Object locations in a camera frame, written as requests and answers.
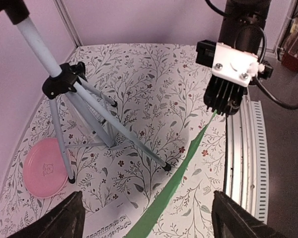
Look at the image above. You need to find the pink plastic plate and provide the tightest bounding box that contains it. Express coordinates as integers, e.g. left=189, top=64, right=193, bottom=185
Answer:
left=23, top=138, right=68, bottom=199

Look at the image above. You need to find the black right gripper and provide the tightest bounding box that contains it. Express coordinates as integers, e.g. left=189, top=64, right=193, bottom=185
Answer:
left=203, top=75, right=247, bottom=116

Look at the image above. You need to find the left aluminium frame post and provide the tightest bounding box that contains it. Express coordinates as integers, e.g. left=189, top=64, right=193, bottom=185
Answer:
left=53, top=0, right=83, bottom=48

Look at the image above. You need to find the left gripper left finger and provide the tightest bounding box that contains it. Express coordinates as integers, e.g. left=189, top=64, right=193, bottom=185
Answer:
left=10, top=191, right=85, bottom=238

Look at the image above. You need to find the white sheet music paper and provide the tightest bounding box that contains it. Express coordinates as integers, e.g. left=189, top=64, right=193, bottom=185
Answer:
left=83, top=198, right=141, bottom=238

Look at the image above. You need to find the green sheet music paper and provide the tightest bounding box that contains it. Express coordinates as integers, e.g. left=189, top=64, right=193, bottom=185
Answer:
left=125, top=110, right=217, bottom=238

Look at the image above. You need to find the brown wooden metronome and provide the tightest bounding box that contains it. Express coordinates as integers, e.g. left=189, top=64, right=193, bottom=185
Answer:
left=281, top=26, right=298, bottom=72

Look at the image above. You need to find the front aluminium rail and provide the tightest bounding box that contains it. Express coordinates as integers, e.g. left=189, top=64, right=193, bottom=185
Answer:
left=223, top=94, right=269, bottom=223

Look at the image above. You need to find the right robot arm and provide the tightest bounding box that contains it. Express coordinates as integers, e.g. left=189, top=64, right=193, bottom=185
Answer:
left=204, top=0, right=271, bottom=117

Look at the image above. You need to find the grey perforated music stand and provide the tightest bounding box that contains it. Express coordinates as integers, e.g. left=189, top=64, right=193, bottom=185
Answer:
left=0, top=0, right=171, bottom=184

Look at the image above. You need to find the white metronome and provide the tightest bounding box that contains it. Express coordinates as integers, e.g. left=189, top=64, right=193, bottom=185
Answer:
left=76, top=98, right=115, bottom=148

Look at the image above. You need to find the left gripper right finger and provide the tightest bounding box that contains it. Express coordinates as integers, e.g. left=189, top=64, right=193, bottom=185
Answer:
left=212, top=190, right=285, bottom=238

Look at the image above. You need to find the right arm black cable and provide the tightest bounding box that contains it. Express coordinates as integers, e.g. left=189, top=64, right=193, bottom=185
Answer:
left=205, top=0, right=298, bottom=110

